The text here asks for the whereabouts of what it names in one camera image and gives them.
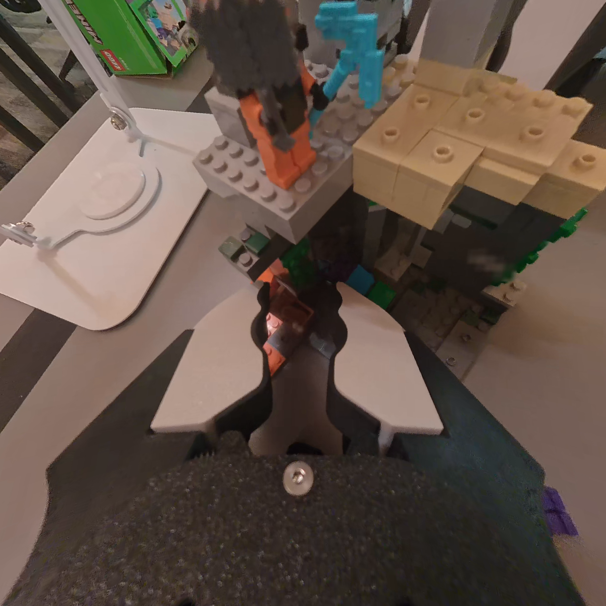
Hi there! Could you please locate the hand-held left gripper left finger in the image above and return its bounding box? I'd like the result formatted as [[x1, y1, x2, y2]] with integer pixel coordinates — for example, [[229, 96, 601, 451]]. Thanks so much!
[[151, 282, 275, 441]]

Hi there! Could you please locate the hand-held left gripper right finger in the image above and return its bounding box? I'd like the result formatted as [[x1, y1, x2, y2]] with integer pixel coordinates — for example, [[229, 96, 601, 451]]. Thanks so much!
[[326, 282, 444, 456]]

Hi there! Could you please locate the toy brick building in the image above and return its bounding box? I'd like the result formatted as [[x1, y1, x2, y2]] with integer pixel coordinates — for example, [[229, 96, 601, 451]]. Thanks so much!
[[192, 0, 606, 382]]

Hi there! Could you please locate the grey desk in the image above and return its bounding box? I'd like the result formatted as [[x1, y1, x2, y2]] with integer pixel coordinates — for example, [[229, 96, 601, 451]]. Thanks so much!
[[0, 47, 606, 606]]

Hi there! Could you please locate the white lamp base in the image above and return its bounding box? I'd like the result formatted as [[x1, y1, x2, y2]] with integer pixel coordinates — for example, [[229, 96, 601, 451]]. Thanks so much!
[[0, 0, 223, 331]]

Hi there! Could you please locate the orange toy minifigure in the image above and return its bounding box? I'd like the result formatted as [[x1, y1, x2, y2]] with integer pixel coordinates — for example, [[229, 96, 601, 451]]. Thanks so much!
[[189, 0, 385, 190]]

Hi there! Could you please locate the green toy set box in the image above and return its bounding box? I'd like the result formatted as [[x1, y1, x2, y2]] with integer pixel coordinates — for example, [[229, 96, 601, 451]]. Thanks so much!
[[62, 0, 199, 76]]

